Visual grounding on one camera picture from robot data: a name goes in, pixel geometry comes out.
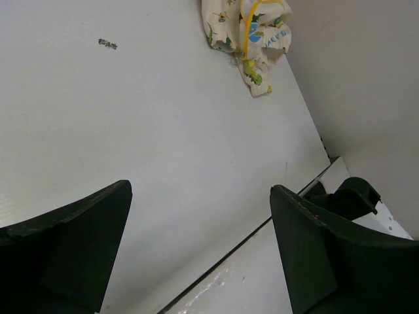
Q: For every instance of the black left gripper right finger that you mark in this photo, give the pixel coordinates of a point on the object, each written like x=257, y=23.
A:
x=333, y=265

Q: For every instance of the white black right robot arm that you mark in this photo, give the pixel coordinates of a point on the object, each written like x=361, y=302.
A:
x=353, y=199

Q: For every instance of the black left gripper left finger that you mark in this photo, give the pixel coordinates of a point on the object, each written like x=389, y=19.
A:
x=61, y=261

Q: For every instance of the yellow cream dinosaur kids jacket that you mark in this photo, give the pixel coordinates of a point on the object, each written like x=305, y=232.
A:
x=255, y=33

